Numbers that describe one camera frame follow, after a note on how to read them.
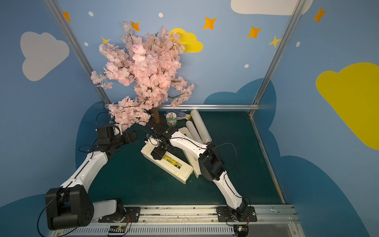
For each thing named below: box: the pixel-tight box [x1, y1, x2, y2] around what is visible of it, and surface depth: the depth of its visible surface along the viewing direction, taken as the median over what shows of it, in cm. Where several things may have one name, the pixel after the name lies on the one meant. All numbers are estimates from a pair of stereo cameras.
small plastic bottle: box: [176, 111, 191, 120], surface depth 121 cm
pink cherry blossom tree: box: [90, 22, 195, 131], surface depth 77 cm
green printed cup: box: [165, 112, 178, 127], surface depth 110 cm
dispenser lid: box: [140, 143, 194, 185], surface depth 86 cm
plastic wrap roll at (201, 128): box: [190, 109, 213, 146], surface depth 110 cm
